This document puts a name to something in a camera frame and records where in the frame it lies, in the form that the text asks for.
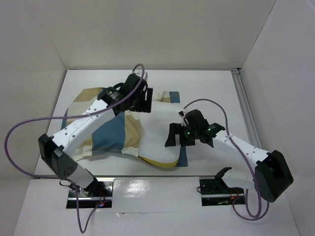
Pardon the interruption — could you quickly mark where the white pillow yellow edge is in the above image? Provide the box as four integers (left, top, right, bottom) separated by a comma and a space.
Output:
138, 101, 188, 168

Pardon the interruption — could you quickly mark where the blue beige checked pillowcase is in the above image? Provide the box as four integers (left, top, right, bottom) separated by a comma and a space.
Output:
72, 91, 180, 161

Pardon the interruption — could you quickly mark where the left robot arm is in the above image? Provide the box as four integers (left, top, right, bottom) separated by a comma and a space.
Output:
38, 72, 153, 196

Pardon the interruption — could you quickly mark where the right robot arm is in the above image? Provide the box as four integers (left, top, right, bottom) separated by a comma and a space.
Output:
165, 109, 294, 203

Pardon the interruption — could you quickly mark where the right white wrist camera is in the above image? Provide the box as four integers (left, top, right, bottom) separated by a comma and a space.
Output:
178, 110, 187, 126

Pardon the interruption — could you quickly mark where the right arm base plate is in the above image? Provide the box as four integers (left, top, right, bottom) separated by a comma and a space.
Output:
196, 178, 245, 207

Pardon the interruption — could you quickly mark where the aluminium rail front edge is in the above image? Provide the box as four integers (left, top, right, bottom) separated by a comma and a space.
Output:
34, 174, 247, 179

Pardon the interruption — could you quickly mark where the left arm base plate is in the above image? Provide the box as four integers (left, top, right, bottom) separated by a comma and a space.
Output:
59, 177, 114, 209

